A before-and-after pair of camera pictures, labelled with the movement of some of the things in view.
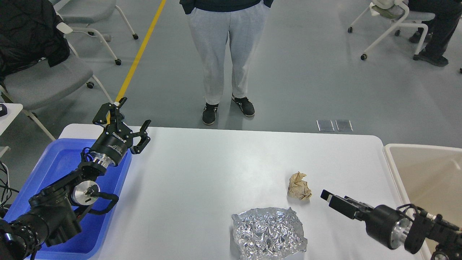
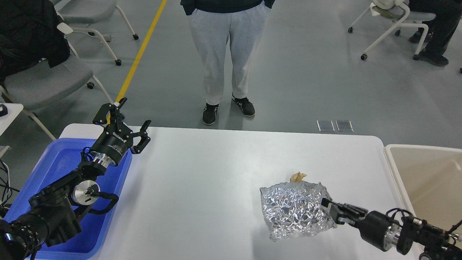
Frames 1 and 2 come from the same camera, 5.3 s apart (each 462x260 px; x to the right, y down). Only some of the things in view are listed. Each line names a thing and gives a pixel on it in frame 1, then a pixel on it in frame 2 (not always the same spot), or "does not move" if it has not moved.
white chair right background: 398,10 does not move
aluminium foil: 267,233 -> 293,208
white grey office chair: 76,15 does not move
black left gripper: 111,147 does not move
